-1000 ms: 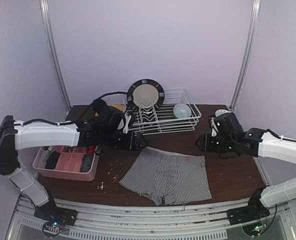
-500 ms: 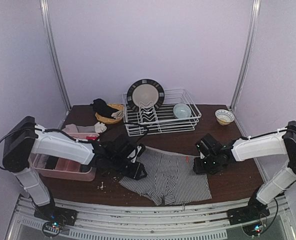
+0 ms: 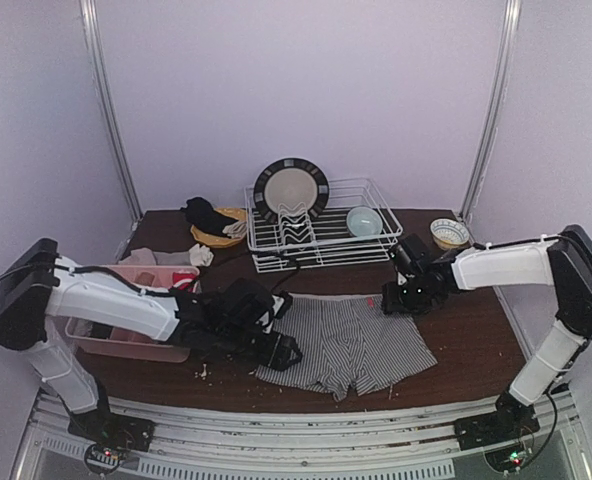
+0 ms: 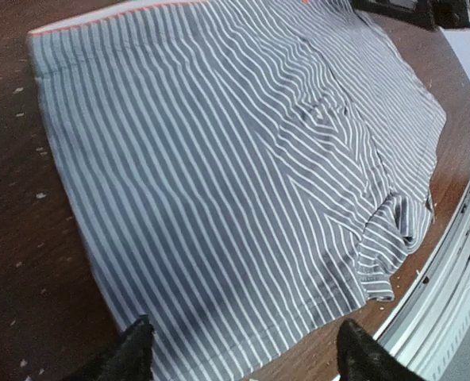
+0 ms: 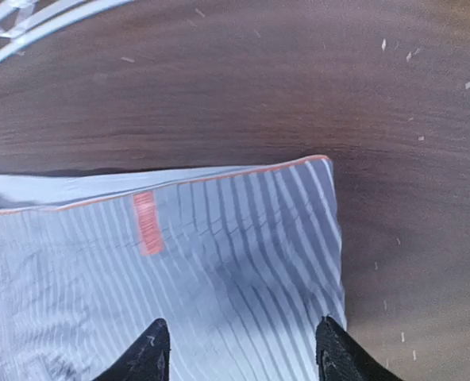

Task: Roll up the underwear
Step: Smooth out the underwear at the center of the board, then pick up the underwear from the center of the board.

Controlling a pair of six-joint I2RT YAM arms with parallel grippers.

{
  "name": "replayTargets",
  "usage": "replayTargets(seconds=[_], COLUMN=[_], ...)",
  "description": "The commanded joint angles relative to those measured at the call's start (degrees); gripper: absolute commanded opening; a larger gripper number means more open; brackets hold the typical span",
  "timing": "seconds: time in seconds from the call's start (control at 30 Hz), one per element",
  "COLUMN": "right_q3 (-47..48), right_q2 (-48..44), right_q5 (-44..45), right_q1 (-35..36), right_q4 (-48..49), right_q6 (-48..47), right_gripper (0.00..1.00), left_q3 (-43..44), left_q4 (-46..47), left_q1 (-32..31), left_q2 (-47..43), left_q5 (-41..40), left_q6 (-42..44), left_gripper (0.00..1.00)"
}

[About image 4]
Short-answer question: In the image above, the aluminium front rail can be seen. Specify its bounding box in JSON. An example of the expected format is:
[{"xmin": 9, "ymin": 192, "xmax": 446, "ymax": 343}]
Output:
[{"xmin": 374, "ymin": 180, "xmax": 470, "ymax": 380}]

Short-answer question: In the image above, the grey white striped underwear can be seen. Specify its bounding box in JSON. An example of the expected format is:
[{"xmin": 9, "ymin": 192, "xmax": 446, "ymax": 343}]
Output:
[{"xmin": 29, "ymin": 1, "xmax": 446, "ymax": 380}]

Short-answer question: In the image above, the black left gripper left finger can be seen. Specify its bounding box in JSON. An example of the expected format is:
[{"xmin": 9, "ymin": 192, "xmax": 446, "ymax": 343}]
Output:
[{"xmin": 63, "ymin": 315, "xmax": 154, "ymax": 381}]

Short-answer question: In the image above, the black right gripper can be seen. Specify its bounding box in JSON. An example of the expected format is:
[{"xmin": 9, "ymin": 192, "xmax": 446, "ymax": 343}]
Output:
[{"xmin": 350, "ymin": 0, "xmax": 470, "ymax": 30}]

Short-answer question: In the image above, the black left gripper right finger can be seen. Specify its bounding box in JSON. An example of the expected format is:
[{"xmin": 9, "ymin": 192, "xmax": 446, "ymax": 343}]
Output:
[{"xmin": 336, "ymin": 318, "xmax": 424, "ymax": 381}]

